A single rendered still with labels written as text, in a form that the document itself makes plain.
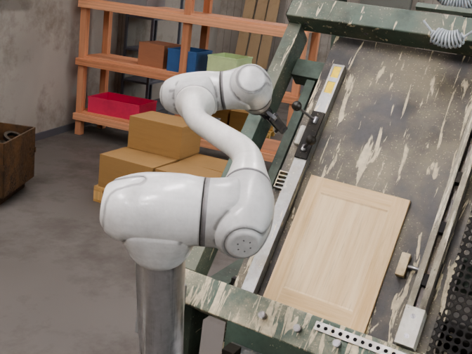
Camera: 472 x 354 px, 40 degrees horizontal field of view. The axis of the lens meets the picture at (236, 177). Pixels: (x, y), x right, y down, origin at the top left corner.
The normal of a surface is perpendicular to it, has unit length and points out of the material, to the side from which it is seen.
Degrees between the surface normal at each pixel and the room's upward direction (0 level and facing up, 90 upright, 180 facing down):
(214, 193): 34
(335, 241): 54
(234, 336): 90
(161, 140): 90
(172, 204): 61
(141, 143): 90
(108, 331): 0
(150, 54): 90
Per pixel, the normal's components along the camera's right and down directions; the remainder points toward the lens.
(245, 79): -0.13, -0.09
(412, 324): -0.32, -0.40
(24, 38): 0.94, 0.20
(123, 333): 0.12, -0.95
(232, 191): 0.22, -0.77
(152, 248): -0.10, 0.66
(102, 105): -0.33, 0.23
